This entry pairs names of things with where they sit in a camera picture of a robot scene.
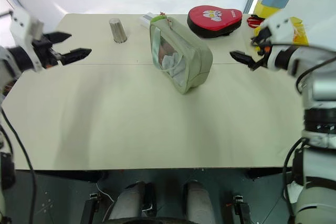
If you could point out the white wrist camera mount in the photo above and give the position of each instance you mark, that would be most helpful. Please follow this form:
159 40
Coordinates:
24 26
278 24

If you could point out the green transparent toiletry bag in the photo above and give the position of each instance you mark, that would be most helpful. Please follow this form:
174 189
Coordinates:
181 53

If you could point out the silver metal cup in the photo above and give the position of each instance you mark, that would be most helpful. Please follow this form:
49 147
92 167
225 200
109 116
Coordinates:
118 30

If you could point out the grey rounded robot leg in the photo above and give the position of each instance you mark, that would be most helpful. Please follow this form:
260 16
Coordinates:
199 203
128 203

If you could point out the yellow box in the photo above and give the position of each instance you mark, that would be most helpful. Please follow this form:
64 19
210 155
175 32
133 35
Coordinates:
265 11

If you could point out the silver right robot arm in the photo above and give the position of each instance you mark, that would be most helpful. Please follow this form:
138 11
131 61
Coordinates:
317 85

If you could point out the black table leg bracket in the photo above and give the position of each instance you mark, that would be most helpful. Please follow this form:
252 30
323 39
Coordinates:
90 207
241 208

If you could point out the blue block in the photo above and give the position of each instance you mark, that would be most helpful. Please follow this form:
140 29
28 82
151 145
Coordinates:
275 0

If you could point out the red scissors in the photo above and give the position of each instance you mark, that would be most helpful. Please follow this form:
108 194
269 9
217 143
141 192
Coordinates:
254 21

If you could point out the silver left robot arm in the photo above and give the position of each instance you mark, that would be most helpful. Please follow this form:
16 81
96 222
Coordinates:
8 61

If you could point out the yellow snack bag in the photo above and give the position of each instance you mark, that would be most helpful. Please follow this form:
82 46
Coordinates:
299 31

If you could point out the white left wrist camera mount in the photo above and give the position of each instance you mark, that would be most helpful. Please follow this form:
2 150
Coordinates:
24 26

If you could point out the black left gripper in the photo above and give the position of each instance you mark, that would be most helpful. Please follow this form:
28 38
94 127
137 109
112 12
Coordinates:
43 51

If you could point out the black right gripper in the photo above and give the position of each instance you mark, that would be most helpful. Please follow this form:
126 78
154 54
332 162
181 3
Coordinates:
262 37

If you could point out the red paddle case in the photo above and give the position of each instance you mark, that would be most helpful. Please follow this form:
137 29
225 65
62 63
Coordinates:
214 20

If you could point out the white flat box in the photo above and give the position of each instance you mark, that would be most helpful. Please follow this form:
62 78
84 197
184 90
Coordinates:
145 20

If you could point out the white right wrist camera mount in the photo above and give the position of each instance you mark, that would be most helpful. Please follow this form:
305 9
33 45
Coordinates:
278 24

